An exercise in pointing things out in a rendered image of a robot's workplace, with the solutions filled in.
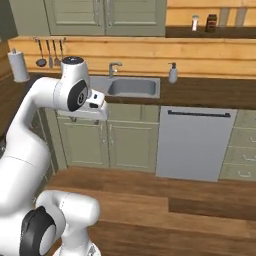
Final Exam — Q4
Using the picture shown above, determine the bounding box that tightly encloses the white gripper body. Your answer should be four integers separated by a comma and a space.
56, 99, 110, 122

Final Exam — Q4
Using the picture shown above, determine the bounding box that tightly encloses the green panel under sink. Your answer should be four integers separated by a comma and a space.
105, 102, 161, 124

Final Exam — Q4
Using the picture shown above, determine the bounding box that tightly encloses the grey steel sink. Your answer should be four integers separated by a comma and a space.
88, 75, 161, 100

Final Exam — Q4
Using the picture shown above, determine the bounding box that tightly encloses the green base cupboard door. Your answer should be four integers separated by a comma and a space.
57, 116, 111, 169
106, 120, 161, 173

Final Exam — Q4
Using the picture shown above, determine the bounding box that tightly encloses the grey steel tap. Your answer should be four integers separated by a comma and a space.
108, 61, 124, 80

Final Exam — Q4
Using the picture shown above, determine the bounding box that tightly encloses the grey hanging spoon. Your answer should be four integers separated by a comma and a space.
52, 39, 62, 67

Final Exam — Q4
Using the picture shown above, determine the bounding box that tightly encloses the grey hanging spatula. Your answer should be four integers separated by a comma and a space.
46, 39, 54, 70

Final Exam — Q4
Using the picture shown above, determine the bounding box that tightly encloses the dark hanging ladle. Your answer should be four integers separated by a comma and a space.
35, 39, 47, 68

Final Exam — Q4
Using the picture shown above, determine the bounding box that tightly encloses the thin grey hanging tool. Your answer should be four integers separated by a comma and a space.
59, 39, 65, 62

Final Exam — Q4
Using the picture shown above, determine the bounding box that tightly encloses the white paper towel roll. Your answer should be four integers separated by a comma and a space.
7, 47, 31, 84

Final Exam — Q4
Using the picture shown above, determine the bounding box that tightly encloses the white soap dispenser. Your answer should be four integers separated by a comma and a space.
167, 62, 179, 85

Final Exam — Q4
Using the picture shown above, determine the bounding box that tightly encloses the grey dishwasher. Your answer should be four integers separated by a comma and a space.
155, 105, 239, 183

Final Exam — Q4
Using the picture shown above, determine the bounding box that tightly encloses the white shaker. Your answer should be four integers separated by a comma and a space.
191, 14, 200, 32

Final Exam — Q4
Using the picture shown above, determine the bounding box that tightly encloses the green drawer front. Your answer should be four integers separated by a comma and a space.
223, 145, 256, 167
218, 162, 256, 183
228, 127, 256, 149
232, 109, 256, 130

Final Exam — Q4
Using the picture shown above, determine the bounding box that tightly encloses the dark wooden shelf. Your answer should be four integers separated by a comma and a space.
165, 25, 256, 40

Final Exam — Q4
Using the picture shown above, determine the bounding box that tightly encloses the dark brown jar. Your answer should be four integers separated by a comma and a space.
205, 13, 218, 34

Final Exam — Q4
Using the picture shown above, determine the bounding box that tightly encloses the metal tool rail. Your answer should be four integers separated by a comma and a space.
32, 36, 67, 43

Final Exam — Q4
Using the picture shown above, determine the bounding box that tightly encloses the green wall cupboard door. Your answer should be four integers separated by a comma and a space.
104, 0, 168, 37
43, 0, 107, 37

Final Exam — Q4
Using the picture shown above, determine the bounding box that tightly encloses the black dishwasher handle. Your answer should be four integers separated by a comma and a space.
167, 109, 232, 119

